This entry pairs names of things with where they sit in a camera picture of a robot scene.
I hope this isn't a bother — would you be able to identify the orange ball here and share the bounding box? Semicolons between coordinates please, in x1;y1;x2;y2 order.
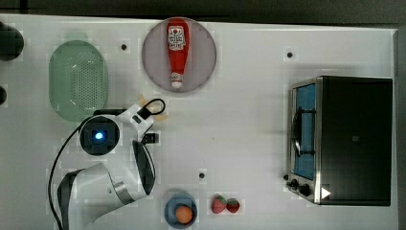
175;206;193;224

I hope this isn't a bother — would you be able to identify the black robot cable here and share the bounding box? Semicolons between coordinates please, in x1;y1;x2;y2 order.
47;126;84;230

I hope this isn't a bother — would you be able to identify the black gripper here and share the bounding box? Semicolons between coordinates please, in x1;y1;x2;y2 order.
142;133;159;145

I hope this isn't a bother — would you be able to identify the silver black toaster oven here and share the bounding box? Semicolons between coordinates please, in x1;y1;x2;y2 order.
283;76;394;206

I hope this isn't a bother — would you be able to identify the large black cylinder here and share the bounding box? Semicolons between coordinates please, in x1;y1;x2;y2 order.
0;23;24;61

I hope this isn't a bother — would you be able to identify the small black cylinder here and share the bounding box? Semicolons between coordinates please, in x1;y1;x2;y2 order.
0;86;7;104

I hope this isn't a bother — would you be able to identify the grey round plate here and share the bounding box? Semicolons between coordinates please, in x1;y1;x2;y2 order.
142;17;216;93

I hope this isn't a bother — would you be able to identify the dark red plush strawberry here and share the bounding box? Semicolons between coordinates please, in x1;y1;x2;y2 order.
226;198;240;214

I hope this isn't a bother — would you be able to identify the blue bowl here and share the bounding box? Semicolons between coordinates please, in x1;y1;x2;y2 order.
164;192;198;229

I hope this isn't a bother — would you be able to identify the green perforated colander basket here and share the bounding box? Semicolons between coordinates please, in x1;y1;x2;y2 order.
49;40;108;122

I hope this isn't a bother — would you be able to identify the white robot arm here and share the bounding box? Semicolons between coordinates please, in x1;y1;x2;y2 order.
57;115;156;230

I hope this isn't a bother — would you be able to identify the yellow plush banana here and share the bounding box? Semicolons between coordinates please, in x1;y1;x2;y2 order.
139;94;168;122

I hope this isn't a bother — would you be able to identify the red plush ketchup bottle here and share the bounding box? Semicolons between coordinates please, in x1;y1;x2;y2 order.
166;18;190;89

